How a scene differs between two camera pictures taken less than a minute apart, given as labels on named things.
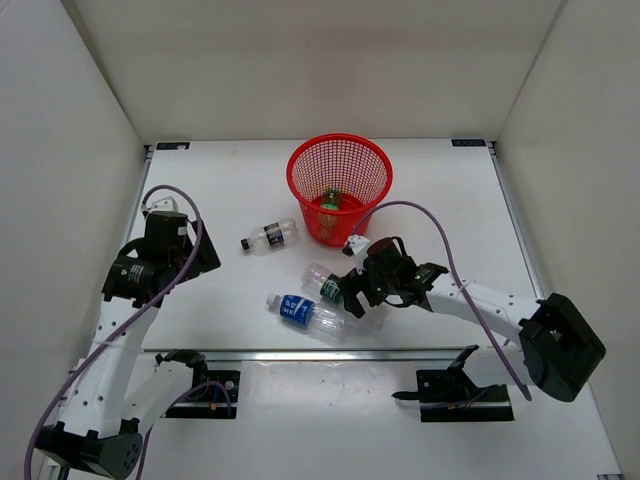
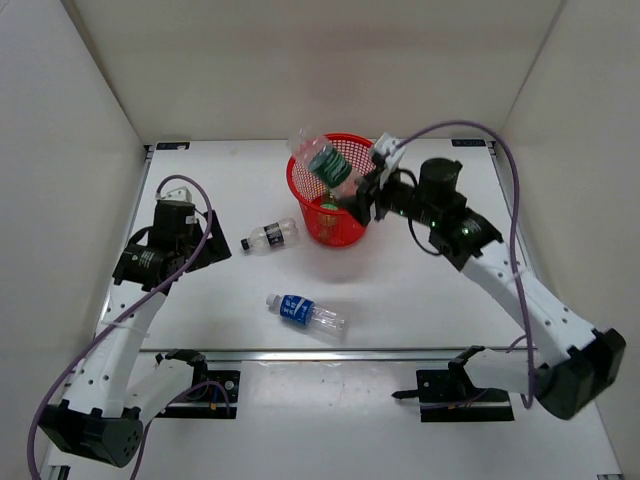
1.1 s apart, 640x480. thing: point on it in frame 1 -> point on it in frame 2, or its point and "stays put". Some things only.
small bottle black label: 266,237 stays put
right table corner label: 468,142 stays put
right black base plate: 452,395 stays put
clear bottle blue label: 306,312 stays put
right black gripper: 353,282 -> 361,206
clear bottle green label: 319,279 -> 326,164
